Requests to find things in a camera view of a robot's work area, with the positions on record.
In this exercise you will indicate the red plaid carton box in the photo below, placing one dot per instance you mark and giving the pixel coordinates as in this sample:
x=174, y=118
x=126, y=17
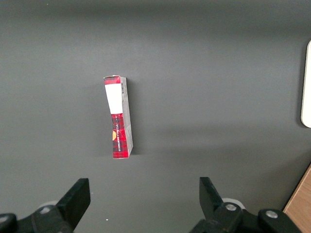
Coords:
x=119, y=121

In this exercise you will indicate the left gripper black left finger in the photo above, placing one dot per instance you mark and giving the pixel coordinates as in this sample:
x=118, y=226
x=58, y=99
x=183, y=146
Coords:
x=73, y=204

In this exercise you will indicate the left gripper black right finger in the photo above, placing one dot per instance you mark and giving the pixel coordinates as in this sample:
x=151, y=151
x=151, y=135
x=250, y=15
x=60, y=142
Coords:
x=211, y=201

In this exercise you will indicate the white tray edge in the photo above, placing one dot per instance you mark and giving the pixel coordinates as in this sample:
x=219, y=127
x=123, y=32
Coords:
x=306, y=92

